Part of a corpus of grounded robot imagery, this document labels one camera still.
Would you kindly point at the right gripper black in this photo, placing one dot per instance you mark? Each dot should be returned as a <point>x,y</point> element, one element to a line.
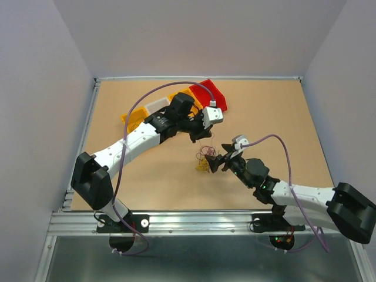
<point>214,162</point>

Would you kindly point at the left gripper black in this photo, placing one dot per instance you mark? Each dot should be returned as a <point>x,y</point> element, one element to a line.
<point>202,133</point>

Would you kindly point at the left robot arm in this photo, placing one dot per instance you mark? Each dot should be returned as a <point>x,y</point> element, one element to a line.
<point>93,174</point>

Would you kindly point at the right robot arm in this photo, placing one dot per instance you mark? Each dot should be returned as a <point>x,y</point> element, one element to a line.
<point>342,208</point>

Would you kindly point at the yellow bin middle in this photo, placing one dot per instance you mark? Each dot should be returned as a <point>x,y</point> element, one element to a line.
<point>185,103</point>

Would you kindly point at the yellow bin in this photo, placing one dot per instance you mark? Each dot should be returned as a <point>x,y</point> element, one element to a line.
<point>136,118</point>
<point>185,103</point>

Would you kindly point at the red bin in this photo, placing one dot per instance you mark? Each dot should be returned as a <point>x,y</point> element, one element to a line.
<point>204,98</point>

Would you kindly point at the white bin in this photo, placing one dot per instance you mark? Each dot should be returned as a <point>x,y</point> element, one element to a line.
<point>155,106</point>

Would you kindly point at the yellow bin near left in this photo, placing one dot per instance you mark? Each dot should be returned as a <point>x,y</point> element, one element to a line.
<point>136,118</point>

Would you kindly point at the white back edge strip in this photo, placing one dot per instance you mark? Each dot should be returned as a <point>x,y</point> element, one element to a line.
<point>212,77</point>

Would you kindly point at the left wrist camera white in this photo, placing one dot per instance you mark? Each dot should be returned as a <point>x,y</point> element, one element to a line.
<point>212,115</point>

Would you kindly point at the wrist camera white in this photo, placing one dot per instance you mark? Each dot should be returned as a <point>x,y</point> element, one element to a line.
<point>239,143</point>
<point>212,115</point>

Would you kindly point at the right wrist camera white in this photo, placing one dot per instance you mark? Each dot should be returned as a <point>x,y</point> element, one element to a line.
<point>239,143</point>

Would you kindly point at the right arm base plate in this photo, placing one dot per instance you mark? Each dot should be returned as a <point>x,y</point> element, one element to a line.
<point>267,222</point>

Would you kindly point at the aluminium front rail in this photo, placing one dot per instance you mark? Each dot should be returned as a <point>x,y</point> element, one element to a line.
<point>169,223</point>

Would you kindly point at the aluminium rail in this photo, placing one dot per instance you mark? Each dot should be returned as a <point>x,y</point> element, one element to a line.
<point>68,196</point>
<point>169,223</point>

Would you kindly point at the aluminium left side rail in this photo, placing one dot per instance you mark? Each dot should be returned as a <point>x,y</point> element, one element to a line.
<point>68,196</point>

